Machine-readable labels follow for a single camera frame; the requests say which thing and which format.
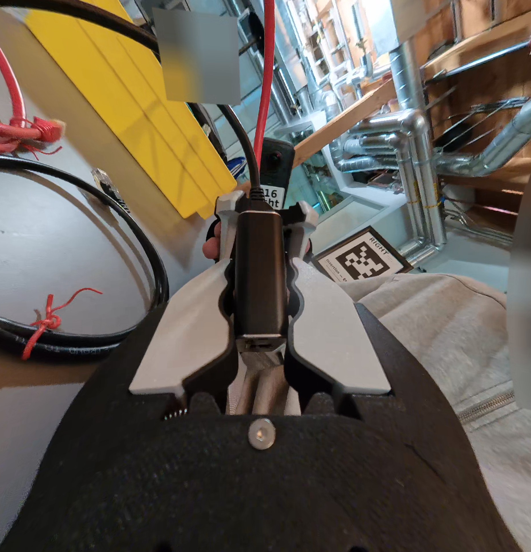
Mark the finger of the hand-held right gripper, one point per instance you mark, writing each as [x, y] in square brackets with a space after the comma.
[300, 237]
[227, 224]

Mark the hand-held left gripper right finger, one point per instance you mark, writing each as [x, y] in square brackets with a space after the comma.
[338, 340]

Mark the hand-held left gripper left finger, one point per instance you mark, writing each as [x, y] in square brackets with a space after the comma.
[183, 340]

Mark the black ethernet adapter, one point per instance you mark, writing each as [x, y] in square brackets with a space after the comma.
[259, 267]

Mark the yellow plastic bin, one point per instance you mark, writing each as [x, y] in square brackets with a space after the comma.
[119, 108]

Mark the person's right hand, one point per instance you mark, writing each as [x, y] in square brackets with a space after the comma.
[213, 250]

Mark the blue striped jacket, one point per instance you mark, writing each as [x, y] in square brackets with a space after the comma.
[237, 167]

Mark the black framed marker sign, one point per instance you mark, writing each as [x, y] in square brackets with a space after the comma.
[364, 258]

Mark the silver insulated pipes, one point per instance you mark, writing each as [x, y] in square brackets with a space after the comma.
[420, 194]

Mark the black round fixture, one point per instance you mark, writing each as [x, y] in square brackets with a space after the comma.
[254, 32]

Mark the red twist tie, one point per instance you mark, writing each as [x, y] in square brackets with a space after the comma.
[48, 321]
[45, 151]

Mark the wooden post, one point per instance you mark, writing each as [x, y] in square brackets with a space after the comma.
[343, 118]

